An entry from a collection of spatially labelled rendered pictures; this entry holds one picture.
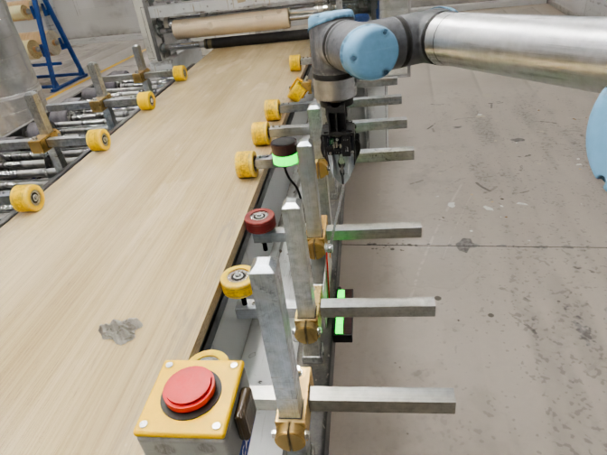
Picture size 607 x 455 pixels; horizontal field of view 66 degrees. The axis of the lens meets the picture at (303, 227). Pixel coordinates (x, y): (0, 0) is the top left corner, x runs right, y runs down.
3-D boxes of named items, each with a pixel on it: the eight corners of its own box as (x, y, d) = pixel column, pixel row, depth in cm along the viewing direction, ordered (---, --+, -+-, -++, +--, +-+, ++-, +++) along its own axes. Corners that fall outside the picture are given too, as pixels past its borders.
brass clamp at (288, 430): (317, 385, 88) (314, 366, 85) (310, 452, 76) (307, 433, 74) (284, 384, 89) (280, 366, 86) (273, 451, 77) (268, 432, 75)
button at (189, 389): (223, 378, 38) (219, 364, 38) (210, 421, 35) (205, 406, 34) (177, 377, 39) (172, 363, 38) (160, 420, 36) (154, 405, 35)
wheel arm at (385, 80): (396, 83, 200) (396, 76, 198) (397, 85, 197) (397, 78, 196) (312, 89, 205) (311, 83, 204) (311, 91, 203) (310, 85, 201)
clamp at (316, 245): (329, 230, 129) (327, 214, 126) (325, 259, 117) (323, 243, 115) (308, 231, 129) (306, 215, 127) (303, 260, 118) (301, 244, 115)
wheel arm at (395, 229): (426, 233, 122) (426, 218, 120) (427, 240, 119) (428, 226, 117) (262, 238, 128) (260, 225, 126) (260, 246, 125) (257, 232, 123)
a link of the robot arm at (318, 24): (319, 16, 85) (298, 12, 93) (324, 85, 92) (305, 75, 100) (364, 8, 88) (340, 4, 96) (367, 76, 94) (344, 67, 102)
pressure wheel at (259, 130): (267, 116, 161) (266, 135, 158) (272, 131, 168) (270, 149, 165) (250, 117, 162) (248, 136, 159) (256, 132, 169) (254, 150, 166)
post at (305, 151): (330, 297, 132) (312, 136, 107) (329, 306, 129) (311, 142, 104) (317, 298, 133) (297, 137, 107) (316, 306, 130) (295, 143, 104)
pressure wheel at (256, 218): (282, 241, 131) (275, 205, 125) (277, 258, 124) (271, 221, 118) (254, 242, 132) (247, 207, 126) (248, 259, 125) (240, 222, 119)
